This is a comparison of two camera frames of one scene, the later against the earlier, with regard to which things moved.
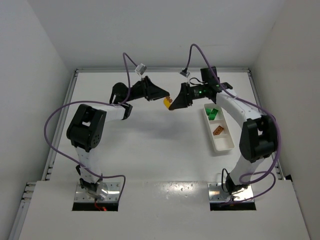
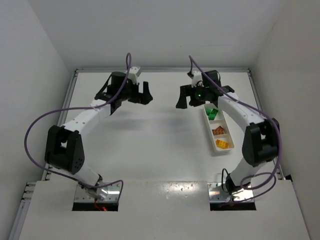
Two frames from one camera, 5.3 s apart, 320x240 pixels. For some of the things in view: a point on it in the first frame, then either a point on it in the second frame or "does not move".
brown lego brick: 218,130 does not move
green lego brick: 214,111 does not move
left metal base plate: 113,195 does not move
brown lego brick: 170,100 -> 219,130
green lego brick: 208,111 does not move
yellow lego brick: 166,103 -> 222,144
